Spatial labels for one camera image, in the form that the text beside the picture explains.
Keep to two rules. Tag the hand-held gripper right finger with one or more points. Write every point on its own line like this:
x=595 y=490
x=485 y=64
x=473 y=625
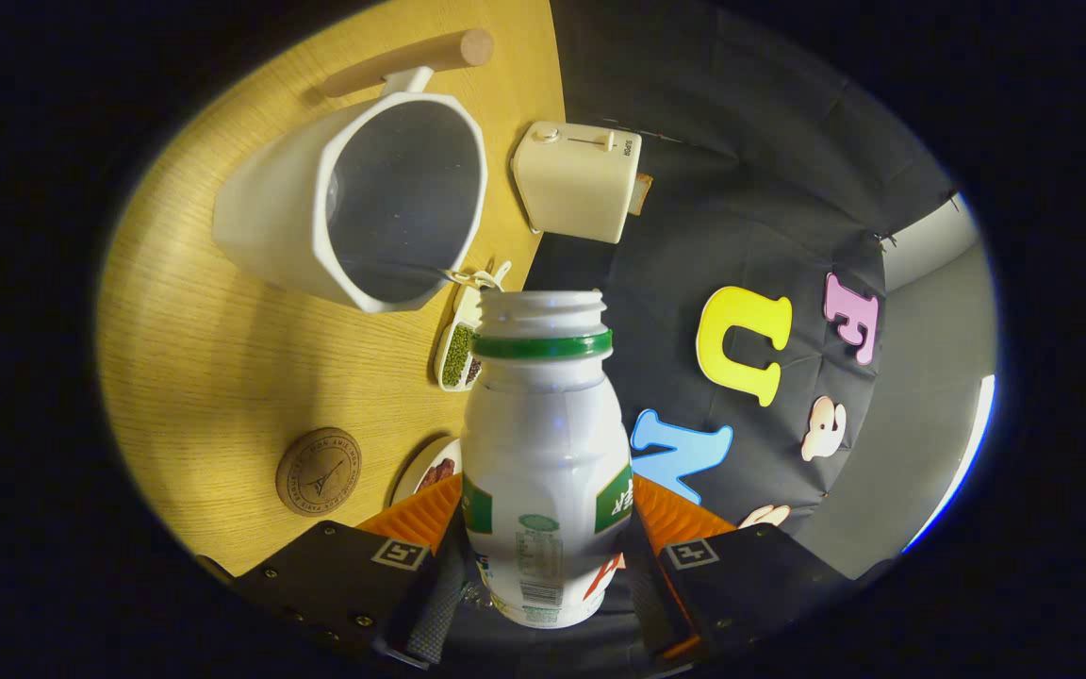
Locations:
x=750 y=580

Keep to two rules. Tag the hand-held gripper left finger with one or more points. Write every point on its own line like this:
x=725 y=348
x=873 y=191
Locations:
x=345 y=575

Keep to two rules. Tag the round cork coaster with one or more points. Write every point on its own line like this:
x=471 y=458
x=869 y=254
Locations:
x=317 y=471

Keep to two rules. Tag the white round plate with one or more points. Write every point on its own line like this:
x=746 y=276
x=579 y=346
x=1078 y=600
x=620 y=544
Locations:
x=411 y=476

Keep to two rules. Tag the red meat slice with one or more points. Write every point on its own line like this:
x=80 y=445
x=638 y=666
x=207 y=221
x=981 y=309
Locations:
x=439 y=471

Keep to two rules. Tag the pile of green beans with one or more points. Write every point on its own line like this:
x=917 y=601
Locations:
x=455 y=358

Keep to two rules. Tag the wooden table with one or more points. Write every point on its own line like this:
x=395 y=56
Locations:
x=204 y=377

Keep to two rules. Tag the white divided dish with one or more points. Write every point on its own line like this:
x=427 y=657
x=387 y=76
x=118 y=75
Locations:
x=466 y=306

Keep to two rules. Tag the black backdrop cloth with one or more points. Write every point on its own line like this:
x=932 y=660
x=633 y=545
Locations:
x=741 y=189

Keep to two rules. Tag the toast slice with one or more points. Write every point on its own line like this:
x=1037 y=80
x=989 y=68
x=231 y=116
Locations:
x=642 y=193

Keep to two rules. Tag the cream toaster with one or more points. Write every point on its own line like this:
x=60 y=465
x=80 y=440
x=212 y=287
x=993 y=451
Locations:
x=571 y=184

